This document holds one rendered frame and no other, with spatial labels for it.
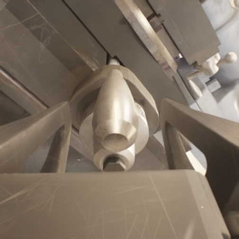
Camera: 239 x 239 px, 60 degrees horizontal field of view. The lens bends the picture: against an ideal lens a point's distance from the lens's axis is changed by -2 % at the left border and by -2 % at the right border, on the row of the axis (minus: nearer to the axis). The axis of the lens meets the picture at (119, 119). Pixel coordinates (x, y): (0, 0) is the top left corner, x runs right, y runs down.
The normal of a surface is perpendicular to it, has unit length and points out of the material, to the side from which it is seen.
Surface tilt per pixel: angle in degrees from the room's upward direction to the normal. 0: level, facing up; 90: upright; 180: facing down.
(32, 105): 90
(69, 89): 90
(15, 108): 90
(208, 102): 62
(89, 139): 90
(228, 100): 66
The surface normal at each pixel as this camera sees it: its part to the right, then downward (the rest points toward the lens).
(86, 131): 0.02, 0.59
